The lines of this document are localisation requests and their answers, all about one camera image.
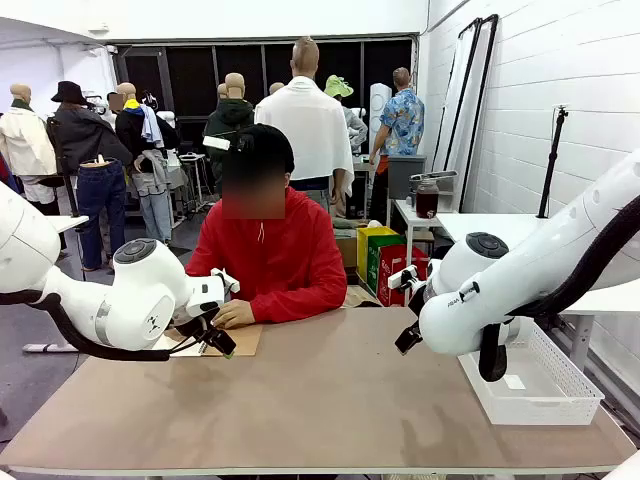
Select mannequin with white cape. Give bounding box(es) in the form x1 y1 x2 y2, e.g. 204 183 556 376
253 35 356 216

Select large white table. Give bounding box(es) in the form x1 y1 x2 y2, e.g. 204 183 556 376
434 212 640 371

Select black left arm hose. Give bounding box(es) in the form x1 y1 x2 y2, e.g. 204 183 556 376
0 292 171 362

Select mannequin with green hat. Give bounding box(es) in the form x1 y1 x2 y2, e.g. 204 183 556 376
323 74 370 154

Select brown cardboard piece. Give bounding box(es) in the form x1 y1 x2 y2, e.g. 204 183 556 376
344 284 381 307

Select black cap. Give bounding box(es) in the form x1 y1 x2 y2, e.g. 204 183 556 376
234 123 296 174

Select glass jar with dark liquid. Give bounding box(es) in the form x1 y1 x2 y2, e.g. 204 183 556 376
415 177 440 220

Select white tower appliance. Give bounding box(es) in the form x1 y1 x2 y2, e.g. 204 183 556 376
368 82 394 146

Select mannequin with cream jacket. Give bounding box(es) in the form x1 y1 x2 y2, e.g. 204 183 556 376
0 83 59 206

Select red hoodie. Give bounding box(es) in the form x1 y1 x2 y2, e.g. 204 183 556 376
184 187 349 324

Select mannequin with yellow collar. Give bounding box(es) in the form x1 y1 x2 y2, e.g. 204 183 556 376
114 82 181 246

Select grey bin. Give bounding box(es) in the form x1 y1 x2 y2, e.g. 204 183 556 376
387 154 427 201

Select mannequin with dark green hoodie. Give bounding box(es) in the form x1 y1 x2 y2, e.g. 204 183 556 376
203 72 256 196

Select grey metal tool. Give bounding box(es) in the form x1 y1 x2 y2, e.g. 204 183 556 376
409 169 459 184

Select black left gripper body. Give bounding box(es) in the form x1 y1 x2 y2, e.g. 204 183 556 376
172 312 222 347

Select mannequin with hawaiian shirt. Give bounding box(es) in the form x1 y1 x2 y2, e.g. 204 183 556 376
368 66 426 224

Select mannequin with black hat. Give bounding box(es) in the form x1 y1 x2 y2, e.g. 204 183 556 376
47 80 134 176

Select white floor stand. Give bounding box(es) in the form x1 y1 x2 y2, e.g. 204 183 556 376
22 342 81 354

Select black-framed white panel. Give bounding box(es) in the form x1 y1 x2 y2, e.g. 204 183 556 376
452 13 500 214
432 17 484 174

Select person's left hand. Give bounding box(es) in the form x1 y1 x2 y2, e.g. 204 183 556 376
212 299 256 330

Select black tripod stand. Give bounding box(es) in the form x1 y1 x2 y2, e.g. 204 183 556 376
537 104 571 220

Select white perforated plastic basket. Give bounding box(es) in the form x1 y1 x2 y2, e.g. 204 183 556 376
457 317 606 426

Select background person with blurred face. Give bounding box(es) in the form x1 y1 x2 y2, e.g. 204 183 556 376
105 91 127 131

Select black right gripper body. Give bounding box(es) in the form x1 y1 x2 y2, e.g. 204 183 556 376
407 287 427 334

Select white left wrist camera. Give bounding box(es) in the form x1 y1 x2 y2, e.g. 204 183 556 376
209 268 241 295

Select red-sleeved left forearm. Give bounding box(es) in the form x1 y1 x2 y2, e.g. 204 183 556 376
249 282 347 324

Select brown spiral notebook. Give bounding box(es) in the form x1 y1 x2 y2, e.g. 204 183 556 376
152 324 264 359

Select white desk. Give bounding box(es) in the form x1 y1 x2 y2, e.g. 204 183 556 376
47 214 90 234

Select yellow green bag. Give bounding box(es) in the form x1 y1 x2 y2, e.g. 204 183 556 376
356 225 401 296

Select mannequin legs with blue jeans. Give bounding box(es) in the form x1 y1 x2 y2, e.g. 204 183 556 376
77 155 127 271

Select green printed bag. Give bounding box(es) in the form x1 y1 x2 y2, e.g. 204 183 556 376
367 234 407 296

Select small white side table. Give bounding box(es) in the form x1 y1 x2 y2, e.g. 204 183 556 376
392 198 454 306

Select grey green folded cloth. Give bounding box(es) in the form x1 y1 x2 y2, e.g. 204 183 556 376
332 217 369 239

